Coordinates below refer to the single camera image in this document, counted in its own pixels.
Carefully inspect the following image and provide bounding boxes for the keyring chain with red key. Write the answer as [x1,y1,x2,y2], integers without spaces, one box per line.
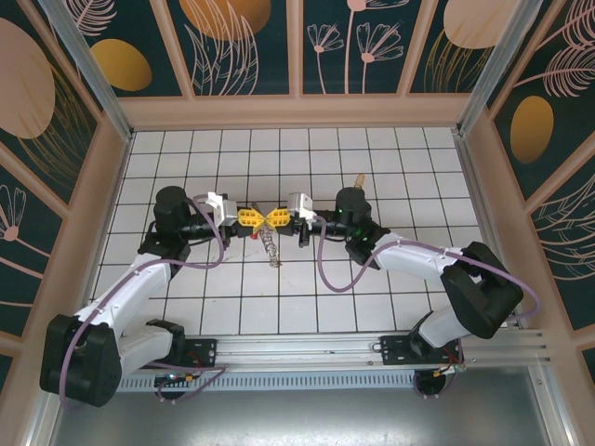
[249,202,284,269]

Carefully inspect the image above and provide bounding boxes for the grey metal sheet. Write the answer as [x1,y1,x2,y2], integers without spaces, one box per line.
[46,388,575,446]

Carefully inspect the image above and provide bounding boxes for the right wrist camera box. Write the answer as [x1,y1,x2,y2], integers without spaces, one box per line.
[284,190,315,220]

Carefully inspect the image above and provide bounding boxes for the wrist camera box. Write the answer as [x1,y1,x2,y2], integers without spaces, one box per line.
[205,190,239,230]
[284,190,315,220]

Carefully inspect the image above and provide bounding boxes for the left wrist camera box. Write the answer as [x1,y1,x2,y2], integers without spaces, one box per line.
[205,190,239,230]

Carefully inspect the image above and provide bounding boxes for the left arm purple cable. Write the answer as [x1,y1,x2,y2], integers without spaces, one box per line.
[58,193,229,413]

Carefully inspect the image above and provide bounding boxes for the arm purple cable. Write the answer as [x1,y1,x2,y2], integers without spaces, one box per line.
[58,193,229,413]
[318,217,544,374]

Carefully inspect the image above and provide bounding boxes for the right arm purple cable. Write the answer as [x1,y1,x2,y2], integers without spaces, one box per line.
[318,217,544,374]

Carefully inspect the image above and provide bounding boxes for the aluminium side rail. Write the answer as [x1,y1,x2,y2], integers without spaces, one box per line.
[453,132,529,329]

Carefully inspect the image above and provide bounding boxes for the aluminium mounting rail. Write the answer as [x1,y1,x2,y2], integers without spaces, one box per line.
[111,328,553,373]

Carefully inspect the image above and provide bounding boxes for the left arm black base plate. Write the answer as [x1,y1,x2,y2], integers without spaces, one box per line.
[180,337,219,371]

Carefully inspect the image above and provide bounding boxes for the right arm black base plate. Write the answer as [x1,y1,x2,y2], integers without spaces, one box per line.
[379,333,466,369]

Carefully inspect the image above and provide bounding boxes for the aluminium corner post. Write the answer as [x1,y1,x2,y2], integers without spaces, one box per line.
[36,0,137,143]
[455,0,545,138]

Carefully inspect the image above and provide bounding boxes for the slotted metal cable duct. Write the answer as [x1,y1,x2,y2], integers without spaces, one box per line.
[113,373,536,393]

